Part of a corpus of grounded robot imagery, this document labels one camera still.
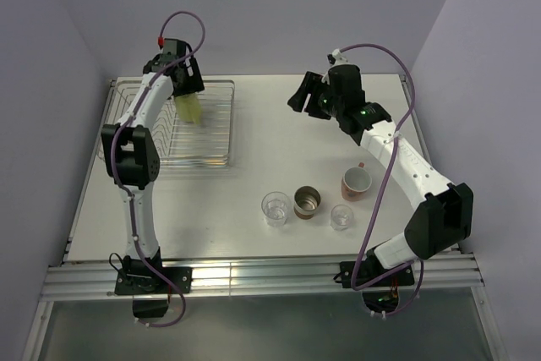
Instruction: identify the brown metal-lined cup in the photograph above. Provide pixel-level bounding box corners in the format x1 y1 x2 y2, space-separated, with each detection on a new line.
293 186 321 220

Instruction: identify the clear wire dish rack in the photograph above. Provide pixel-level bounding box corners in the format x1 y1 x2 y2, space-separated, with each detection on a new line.
105 74 235 176

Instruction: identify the purple cable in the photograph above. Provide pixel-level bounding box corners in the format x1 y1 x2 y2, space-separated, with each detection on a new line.
337 43 425 318
107 11 207 329

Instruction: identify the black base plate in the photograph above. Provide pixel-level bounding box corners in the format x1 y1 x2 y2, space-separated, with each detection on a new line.
114 267 192 296
333 260 415 289

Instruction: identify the pink patterned ceramic mug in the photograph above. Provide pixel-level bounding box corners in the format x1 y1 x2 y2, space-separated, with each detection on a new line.
341 162 373 202

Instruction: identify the pale yellow plastic mug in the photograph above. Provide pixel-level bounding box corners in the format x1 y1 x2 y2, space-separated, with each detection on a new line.
174 93 202 125

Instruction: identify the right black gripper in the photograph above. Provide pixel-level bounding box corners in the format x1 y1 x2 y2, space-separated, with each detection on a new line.
287 71 343 121

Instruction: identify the small clear plastic glass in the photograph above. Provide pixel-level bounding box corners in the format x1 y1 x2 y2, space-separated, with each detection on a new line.
330 205 354 231

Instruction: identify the large clear plastic tumbler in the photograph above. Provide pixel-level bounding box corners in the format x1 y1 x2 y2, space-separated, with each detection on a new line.
261 191 291 227

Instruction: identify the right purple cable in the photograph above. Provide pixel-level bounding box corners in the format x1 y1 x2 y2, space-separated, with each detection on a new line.
337 43 425 318

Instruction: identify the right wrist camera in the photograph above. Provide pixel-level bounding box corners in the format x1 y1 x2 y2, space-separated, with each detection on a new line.
327 48 349 67

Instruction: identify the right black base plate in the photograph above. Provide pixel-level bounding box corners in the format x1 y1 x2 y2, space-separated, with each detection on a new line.
333 260 415 289

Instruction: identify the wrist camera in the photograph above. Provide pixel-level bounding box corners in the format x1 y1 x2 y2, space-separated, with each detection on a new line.
327 48 349 67
158 36 192 58

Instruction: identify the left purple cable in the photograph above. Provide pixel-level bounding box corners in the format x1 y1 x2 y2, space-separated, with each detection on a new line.
107 11 207 329

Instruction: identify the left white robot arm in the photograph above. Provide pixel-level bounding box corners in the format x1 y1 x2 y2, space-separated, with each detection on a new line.
101 44 204 293

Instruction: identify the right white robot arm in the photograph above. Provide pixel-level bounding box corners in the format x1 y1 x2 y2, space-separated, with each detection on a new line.
287 63 473 289

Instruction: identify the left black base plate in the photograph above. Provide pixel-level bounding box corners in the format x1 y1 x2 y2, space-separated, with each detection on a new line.
114 267 192 296

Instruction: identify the aluminium rail frame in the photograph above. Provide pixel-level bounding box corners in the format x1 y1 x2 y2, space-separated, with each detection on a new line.
41 74 483 302

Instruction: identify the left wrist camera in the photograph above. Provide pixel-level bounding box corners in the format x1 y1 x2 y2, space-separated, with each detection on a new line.
158 36 192 58

